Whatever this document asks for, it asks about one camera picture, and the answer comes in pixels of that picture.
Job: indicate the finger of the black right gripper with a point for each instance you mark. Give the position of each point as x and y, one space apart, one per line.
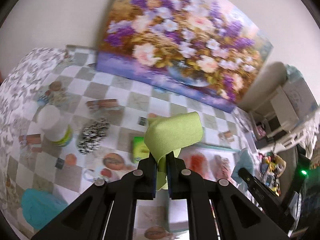
279 212

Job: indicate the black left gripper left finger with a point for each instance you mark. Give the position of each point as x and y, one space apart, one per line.
106 211

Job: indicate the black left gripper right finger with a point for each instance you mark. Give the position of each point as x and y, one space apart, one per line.
217 210

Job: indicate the blue face mask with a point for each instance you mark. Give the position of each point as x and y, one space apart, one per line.
246 162

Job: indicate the pale pink cloth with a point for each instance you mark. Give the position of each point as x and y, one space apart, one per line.
221 168

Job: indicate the pink white striped towel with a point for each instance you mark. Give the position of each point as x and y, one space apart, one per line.
198 163

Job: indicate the leopard print scrunchie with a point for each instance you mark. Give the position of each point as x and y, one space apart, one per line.
92 135

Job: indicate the green tissue pack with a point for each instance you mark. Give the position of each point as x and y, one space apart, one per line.
139 149

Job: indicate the lime green cloth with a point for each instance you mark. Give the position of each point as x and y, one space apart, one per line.
170 134

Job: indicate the white teal-edged tray box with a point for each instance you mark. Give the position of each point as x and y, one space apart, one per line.
177 209

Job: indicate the cluttered side shelf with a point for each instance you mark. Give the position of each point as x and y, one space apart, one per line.
289 116

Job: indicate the patterned tablecloth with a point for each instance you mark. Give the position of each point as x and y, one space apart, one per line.
60 170

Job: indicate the white green pill bottle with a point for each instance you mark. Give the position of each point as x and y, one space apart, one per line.
55 126

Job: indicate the floral canvas painting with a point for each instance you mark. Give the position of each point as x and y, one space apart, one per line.
207 50

